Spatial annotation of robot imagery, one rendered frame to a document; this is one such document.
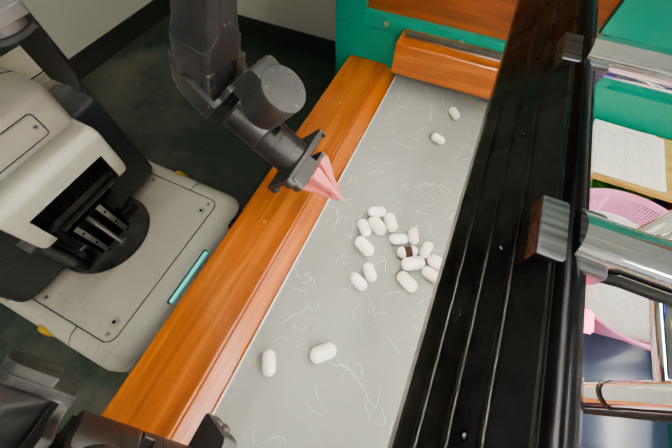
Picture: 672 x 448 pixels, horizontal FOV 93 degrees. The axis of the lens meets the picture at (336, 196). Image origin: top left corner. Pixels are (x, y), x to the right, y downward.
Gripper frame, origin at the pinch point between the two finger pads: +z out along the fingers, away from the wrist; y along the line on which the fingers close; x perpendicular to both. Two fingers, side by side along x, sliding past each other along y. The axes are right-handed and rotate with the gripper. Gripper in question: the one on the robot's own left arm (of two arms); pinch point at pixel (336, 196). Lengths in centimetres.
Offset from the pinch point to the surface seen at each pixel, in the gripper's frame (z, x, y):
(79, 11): -108, 168, 78
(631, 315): 42.0, -25.6, 4.1
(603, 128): 33, -24, 38
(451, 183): 17.7, -5.5, 15.8
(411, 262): 14.4, -5.8, -3.3
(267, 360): 4.3, 3.2, -24.7
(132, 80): -68, 170, 66
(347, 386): 13.9, -2.7, -22.9
